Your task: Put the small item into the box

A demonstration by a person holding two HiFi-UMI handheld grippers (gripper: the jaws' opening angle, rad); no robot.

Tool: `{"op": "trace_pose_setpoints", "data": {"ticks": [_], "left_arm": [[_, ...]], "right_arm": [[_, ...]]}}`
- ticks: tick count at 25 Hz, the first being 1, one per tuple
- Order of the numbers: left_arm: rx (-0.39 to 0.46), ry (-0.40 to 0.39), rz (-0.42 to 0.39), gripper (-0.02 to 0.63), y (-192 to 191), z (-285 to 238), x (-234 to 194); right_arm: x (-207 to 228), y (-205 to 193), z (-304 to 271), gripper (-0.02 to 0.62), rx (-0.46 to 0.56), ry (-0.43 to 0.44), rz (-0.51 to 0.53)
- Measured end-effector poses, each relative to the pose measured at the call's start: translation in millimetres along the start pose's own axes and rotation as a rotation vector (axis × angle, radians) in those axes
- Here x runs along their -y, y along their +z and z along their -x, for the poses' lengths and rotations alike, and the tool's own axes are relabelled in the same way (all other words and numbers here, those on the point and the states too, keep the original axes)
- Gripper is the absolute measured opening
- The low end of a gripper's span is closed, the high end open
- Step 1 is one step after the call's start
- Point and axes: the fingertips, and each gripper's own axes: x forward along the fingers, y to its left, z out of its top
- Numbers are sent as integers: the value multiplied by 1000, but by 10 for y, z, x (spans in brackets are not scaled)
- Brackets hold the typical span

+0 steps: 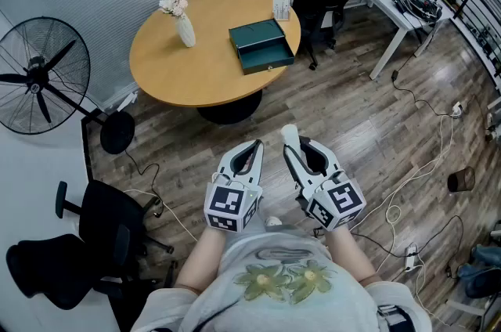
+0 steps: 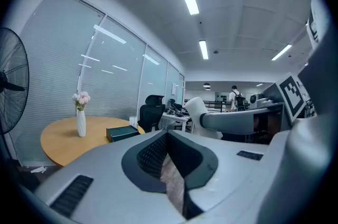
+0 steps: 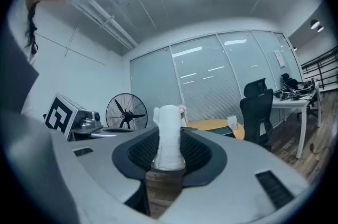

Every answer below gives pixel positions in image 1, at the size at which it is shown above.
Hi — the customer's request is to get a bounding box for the black standing fan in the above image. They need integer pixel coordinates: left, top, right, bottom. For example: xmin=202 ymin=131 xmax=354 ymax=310
xmin=0 ymin=16 xmax=136 ymax=155

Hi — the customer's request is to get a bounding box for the black bag strap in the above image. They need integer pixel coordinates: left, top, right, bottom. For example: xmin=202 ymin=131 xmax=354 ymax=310
xmin=377 ymin=302 xmax=416 ymax=332

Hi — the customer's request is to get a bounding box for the green drawer box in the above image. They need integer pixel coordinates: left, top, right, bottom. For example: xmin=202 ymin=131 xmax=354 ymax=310
xmin=229 ymin=19 xmax=295 ymax=76

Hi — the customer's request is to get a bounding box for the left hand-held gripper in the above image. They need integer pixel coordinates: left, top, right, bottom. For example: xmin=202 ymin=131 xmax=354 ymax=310
xmin=203 ymin=139 xmax=265 ymax=234

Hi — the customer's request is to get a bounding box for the person's left forearm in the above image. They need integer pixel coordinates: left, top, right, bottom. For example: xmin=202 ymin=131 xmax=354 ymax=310
xmin=174 ymin=224 xmax=228 ymax=291

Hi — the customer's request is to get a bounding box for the white desk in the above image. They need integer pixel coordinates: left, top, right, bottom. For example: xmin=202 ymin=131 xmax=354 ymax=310
xmin=359 ymin=0 xmax=455 ymax=81

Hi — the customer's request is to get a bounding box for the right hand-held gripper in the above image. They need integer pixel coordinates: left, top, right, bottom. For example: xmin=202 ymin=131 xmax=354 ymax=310
xmin=283 ymin=136 xmax=367 ymax=233

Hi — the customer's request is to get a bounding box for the person's flower print shirt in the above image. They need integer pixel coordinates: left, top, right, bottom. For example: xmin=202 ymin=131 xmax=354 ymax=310
xmin=132 ymin=224 xmax=431 ymax=332

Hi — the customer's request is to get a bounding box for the white floor cable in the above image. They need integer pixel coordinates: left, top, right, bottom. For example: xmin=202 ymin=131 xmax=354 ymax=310
xmin=350 ymin=113 xmax=457 ymax=265

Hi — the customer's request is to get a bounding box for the wooden holder with white cards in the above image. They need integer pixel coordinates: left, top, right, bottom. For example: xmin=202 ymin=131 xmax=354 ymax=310
xmin=272 ymin=0 xmax=291 ymax=22

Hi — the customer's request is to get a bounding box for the small white object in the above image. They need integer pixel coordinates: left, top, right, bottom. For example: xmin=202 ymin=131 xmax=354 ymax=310
xmin=280 ymin=124 xmax=301 ymax=157

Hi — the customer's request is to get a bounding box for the person's right forearm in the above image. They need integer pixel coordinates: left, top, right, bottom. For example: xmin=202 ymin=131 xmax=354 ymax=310
xmin=324 ymin=226 xmax=383 ymax=284

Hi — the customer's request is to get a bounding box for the black adapter cable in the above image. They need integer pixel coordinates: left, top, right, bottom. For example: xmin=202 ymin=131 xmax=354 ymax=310
xmin=392 ymin=78 xmax=457 ymax=117

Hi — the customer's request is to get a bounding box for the black round table base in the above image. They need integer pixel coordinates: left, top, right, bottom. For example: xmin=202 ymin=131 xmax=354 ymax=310
xmin=195 ymin=89 xmax=263 ymax=125

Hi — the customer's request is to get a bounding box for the black fan cable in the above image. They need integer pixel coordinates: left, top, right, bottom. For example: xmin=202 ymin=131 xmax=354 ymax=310
xmin=124 ymin=150 xmax=164 ymax=208

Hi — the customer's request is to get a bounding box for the pink and white flower bouquet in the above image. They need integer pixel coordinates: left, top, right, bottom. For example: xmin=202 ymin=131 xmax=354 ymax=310
xmin=158 ymin=0 xmax=191 ymax=19

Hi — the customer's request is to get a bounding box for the black metal railing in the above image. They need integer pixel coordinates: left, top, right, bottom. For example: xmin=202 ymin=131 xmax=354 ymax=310
xmin=434 ymin=0 xmax=501 ymax=92

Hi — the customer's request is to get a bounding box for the white ribbed vase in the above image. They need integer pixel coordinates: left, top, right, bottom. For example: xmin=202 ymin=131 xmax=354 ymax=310
xmin=175 ymin=14 xmax=196 ymax=49

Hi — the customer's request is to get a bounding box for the black mesh wastebasket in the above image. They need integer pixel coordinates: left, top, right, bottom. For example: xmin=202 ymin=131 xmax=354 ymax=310
xmin=447 ymin=166 xmax=477 ymax=193

